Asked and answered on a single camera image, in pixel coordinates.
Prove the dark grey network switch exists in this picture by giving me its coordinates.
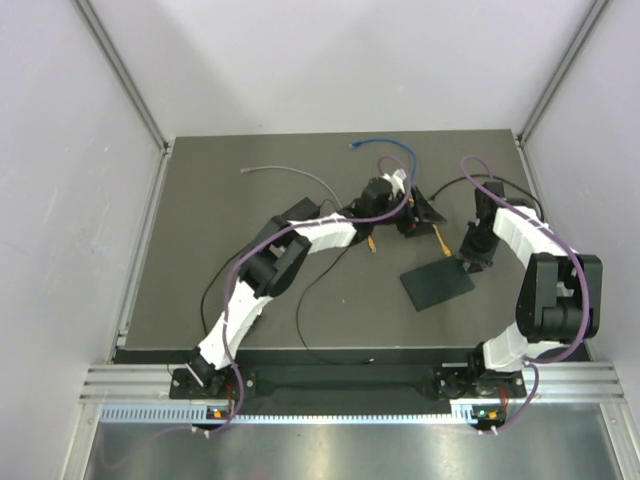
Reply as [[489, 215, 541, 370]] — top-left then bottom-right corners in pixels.
[[400, 257, 475, 311]]

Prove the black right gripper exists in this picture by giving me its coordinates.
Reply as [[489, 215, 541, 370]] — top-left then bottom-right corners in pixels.
[[456, 221, 501, 274]]

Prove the aluminium frame rail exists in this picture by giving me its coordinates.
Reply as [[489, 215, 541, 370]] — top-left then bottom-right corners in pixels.
[[80, 362, 624, 404]]

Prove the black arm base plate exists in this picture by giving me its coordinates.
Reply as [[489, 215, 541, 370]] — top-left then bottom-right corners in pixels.
[[170, 362, 526, 406]]

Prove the grey ethernet cable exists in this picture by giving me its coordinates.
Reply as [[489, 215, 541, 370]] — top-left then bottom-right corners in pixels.
[[240, 164, 346, 209]]

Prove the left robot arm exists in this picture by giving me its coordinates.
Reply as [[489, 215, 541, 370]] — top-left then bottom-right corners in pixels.
[[186, 170, 446, 397]]

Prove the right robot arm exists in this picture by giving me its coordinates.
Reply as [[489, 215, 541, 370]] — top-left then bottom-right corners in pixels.
[[456, 181, 603, 396]]

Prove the black ethernet cable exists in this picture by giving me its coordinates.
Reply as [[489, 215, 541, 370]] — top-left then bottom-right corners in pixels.
[[429, 173, 544, 214]]

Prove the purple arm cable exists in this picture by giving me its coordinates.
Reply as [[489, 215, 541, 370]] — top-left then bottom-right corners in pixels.
[[459, 155, 589, 436], [222, 155, 414, 436]]

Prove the grey slotted cable duct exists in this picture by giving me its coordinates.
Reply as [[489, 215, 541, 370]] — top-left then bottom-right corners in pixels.
[[100, 404, 504, 425]]

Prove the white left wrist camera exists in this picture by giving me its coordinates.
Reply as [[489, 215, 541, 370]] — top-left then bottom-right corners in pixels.
[[381, 169, 407, 198]]

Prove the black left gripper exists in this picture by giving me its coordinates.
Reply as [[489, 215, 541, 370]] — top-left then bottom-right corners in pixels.
[[370, 184, 445, 237]]

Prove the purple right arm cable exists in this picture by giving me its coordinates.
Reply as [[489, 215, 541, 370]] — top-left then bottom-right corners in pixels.
[[459, 155, 589, 436]]

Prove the yellow ethernet cable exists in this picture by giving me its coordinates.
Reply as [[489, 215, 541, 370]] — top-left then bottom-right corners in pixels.
[[367, 224, 454, 259]]

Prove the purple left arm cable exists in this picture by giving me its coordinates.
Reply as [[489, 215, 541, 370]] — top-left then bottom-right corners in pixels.
[[222, 155, 414, 436]]

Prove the black usb cable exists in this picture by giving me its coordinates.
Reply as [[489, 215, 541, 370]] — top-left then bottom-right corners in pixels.
[[199, 272, 229, 336]]

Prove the blue ethernet cable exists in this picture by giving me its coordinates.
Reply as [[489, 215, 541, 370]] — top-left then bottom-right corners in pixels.
[[348, 138, 419, 181]]

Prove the black power adapter brick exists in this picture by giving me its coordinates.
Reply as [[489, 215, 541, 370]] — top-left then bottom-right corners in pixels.
[[282, 197, 320, 221]]

